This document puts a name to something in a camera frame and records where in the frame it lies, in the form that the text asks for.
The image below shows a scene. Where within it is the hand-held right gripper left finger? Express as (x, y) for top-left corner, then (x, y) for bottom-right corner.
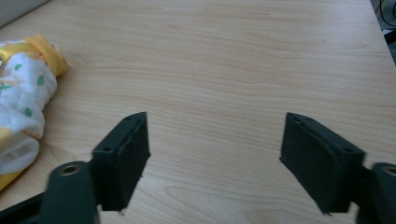
(38, 111), (151, 224)

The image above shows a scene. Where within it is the black cable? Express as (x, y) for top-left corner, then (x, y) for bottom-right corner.
(374, 0), (396, 28)

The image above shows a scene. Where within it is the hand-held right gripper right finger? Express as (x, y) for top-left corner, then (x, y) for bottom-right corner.
(278, 112), (396, 224)

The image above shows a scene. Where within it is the white and yellow baby garment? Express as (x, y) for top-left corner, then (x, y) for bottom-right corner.
(0, 34), (70, 191)

